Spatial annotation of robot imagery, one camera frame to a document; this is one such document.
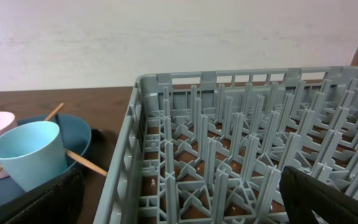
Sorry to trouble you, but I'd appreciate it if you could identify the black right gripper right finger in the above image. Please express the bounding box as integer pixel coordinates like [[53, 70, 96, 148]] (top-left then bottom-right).
[[279, 166, 358, 224]]

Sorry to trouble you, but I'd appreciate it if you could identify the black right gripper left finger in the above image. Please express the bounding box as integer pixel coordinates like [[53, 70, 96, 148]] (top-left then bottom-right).
[[0, 168, 85, 223]]

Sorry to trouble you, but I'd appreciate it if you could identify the wooden chopstick diagonal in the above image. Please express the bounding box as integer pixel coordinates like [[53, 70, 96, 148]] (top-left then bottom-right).
[[65, 149, 108, 177]]

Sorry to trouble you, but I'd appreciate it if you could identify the grey dishwasher rack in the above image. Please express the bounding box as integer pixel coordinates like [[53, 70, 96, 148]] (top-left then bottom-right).
[[94, 67, 358, 223]]

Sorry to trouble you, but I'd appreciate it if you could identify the light blue plastic cup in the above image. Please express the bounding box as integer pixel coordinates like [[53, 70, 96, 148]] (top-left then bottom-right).
[[0, 121, 68, 192]]

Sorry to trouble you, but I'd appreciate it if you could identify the dark blue plate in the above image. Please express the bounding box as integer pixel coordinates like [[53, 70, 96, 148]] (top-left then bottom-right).
[[0, 114, 91, 206]]

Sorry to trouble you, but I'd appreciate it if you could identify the brown serving tray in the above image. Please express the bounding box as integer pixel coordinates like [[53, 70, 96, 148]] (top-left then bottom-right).
[[73, 128, 121, 224]]

